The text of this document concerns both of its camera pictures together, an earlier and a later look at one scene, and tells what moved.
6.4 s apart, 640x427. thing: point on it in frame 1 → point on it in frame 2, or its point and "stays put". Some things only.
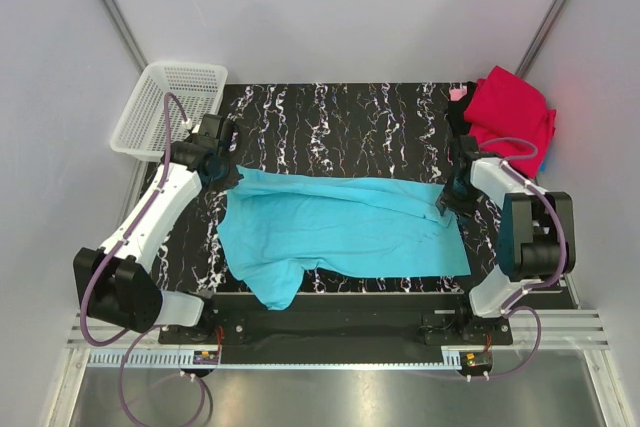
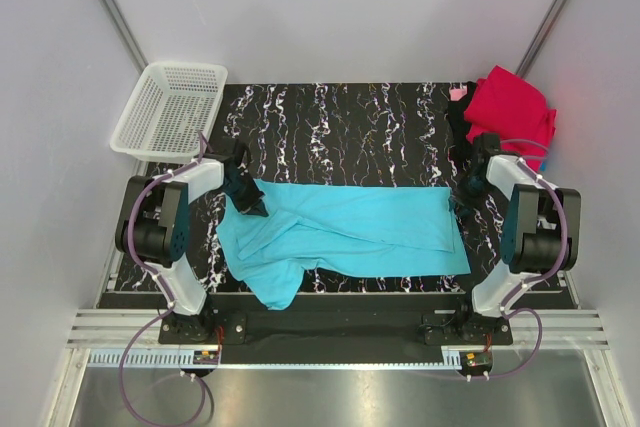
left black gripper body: x=229 y=175 → x=244 y=193
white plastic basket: x=197 y=87 stays put
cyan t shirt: x=277 y=227 stays put
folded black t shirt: x=457 y=122 stays put
